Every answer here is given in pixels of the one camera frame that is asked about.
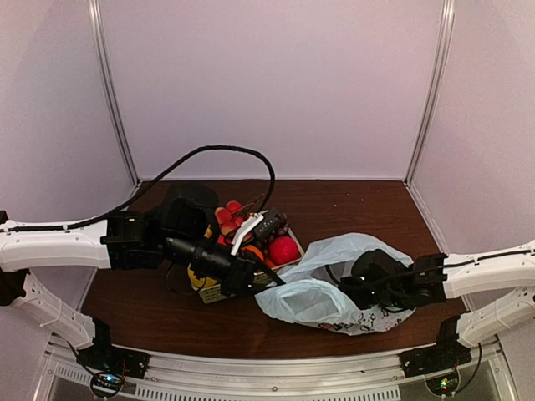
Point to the right aluminium frame post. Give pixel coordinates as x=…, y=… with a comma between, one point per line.
x=443, y=46

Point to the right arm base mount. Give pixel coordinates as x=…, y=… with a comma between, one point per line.
x=439, y=363

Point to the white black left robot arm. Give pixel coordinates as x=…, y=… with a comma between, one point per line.
x=182, y=229

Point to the light blue plastic bag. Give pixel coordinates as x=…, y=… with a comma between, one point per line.
x=310, y=298

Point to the dark purple grape bunch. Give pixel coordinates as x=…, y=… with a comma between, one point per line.
x=281, y=229

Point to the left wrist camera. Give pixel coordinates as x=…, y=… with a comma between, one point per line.
x=260, y=225

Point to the beige perforated plastic basket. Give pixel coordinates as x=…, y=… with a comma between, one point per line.
x=212, y=294

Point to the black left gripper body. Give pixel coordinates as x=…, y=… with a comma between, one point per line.
x=232, y=279

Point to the left aluminium frame post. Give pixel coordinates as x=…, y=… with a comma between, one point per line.
x=97, y=25

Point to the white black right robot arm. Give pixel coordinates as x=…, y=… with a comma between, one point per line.
x=378, y=279

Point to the orange fruit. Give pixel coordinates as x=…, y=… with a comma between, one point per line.
x=251, y=250

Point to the red lychee bunch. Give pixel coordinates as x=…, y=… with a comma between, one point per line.
x=232, y=215

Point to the aluminium frame post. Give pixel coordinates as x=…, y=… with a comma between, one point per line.
x=97, y=25
x=443, y=46

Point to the pink red round fruit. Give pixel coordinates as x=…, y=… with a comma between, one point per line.
x=283, y=250

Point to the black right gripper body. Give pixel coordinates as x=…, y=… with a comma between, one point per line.
x=362, y=299

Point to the large yellow lemon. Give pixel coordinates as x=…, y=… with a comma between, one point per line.
x=200, y=283

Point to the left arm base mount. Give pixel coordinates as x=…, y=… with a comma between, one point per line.
x=107, y=365

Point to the front aluminium rail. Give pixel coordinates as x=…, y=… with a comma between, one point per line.
x=376, y=376

